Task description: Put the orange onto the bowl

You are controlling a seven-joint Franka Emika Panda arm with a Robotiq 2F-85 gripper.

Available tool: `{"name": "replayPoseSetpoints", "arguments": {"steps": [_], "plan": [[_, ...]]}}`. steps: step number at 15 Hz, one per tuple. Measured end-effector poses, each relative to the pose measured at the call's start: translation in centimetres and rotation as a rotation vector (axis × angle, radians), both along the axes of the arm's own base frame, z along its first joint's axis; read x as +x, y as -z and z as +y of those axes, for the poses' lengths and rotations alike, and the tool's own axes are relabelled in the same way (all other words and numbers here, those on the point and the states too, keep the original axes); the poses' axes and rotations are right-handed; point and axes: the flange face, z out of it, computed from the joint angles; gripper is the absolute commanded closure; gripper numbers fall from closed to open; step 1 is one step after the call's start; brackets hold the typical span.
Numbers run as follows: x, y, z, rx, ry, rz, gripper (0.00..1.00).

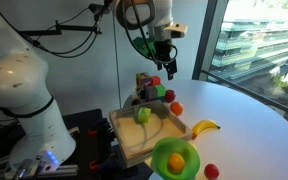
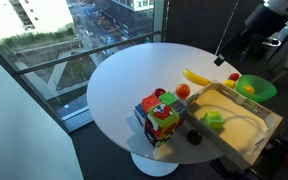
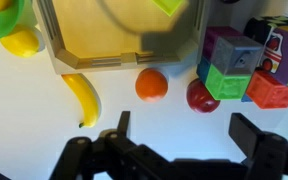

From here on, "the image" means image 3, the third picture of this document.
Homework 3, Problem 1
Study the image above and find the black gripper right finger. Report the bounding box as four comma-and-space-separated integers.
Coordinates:
228, 112, 288, 180

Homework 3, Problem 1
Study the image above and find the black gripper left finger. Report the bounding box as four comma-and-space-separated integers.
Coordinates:
99, 110, 142, 158

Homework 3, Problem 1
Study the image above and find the orange toy fruit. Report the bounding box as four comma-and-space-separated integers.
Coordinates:
134, 67, 169, 103

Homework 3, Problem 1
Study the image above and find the green plastic bowl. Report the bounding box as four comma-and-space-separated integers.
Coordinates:
0, 0, 26, 44

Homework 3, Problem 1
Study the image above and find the yellow toy banana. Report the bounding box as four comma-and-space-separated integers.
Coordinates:
61, 73, 102, 129

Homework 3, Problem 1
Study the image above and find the orange-red rubber block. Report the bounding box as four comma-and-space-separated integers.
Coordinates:
245, 69, 288, 110

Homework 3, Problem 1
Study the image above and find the green rubber block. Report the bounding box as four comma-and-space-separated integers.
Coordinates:
204, 63, 252, 101

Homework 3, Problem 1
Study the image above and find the red toy apple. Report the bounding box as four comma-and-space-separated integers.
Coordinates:
185, 78, 221, 114

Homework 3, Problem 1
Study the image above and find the grey rubber block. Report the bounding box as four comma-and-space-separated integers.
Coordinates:
210, 35, 264, 77

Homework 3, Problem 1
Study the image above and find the colourful soft picture cube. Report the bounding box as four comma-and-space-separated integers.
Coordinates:
243, 15, 288, 89

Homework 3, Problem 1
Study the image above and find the light wooden tray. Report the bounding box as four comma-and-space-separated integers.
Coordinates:
33, 0, 212, 75

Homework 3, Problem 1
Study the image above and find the lime green cube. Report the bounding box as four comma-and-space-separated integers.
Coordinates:
151, 0, 189, 17

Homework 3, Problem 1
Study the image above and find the yellow toy lemon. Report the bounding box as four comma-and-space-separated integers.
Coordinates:
0, 24, 41, 59

